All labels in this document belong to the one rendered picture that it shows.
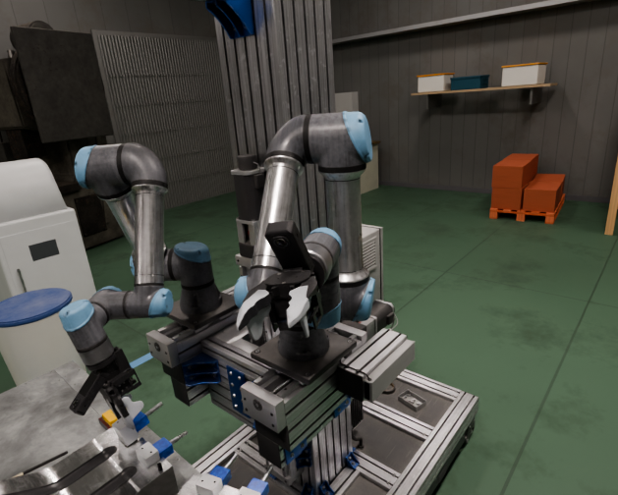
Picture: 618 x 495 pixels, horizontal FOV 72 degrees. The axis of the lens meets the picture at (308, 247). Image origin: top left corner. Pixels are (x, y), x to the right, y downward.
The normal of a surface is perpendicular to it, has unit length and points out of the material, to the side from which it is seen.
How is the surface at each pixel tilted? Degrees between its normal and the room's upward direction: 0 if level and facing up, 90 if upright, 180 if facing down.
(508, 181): 90
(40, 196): 71
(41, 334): 94
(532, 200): 90
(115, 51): 90
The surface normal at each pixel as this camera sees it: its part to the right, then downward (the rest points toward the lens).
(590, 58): -0.65, 0.30
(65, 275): 0.74, 0.18
